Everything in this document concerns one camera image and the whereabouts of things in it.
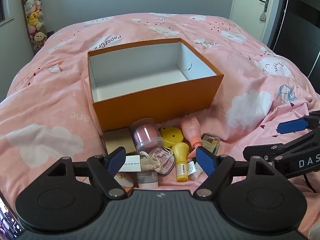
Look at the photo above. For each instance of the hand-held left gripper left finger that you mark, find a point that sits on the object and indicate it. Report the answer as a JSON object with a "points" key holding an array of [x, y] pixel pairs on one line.
{"points": [[116, 158]]}

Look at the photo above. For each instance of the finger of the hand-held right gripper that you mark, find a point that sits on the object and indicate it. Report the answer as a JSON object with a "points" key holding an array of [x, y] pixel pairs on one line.
{"points": [[260, 151], [291, 126]]}

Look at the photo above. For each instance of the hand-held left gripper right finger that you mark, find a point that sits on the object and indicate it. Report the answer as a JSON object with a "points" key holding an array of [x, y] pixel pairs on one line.
{"points": [[205, 158]]}

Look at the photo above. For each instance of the yellow bottle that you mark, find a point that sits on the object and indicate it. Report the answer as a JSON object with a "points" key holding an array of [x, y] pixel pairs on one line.
{"points": [[181, 155]]}

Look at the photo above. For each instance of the pink bottle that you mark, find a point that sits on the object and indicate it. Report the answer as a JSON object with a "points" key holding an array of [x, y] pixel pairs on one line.
{"points": [[191, 128]]}

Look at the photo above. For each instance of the grey cream jar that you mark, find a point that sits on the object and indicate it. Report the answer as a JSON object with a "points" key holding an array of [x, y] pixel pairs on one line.
{"points": [[148, 180]]}

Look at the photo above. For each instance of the small pink printed tin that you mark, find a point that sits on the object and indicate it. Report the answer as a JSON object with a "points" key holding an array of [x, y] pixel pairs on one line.
{"points": [[166, 161]]}

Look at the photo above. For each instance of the yellow round case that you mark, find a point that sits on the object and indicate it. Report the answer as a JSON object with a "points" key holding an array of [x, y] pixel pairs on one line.
{"points": [[172, 136]]}

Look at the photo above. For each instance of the orange cardboard box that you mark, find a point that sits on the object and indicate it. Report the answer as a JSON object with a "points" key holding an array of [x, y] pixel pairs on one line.
{"points": [[155, 97]]}

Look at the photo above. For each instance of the small white tube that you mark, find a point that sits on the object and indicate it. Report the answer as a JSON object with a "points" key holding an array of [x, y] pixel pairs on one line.
{"points": [[196, 170]]}

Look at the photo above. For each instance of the white round compact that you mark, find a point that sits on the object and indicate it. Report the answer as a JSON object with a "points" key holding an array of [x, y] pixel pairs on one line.
{"points": [[123, 180]]}

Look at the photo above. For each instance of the pink jar with clear lid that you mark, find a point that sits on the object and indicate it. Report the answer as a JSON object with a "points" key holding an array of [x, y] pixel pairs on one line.
{"points": [[147, 136]]}

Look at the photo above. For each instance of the pink printed blanket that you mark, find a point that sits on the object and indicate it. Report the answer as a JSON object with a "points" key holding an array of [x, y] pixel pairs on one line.
{"points": [[50, 105]]}

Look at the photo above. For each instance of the black wardrobe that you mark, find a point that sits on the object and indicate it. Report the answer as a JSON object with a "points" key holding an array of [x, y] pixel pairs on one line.
{"points": [[297, 17]]}

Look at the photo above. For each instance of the hanging fabric pouch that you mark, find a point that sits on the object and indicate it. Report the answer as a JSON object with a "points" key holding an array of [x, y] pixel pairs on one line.
{"points": [[263, 15]]}

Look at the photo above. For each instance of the smartphone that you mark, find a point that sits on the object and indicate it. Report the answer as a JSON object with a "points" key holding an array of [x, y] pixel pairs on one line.
{"points": [[8, 220]]}

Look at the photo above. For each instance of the column of plush toys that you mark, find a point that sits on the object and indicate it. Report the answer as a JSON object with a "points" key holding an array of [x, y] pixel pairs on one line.
{"points": [[33, 17]]}

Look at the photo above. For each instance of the window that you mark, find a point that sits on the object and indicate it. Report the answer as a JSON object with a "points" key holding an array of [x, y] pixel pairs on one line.
{"points": [[5, 2]]}

